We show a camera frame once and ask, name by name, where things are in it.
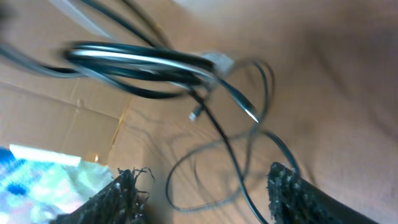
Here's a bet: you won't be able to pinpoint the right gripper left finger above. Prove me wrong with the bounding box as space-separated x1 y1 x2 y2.
49 167 152 224

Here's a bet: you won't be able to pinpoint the brown cardboard box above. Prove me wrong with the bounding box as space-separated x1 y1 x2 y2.
0 0 175 166

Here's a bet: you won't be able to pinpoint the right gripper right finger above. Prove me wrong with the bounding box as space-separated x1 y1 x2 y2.
267 162 377 224

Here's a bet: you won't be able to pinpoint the white USB cable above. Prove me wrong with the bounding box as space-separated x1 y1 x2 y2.
46 0 237 91

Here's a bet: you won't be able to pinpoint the blue patterned cloth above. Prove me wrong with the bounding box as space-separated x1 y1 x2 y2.
1 147 112 223

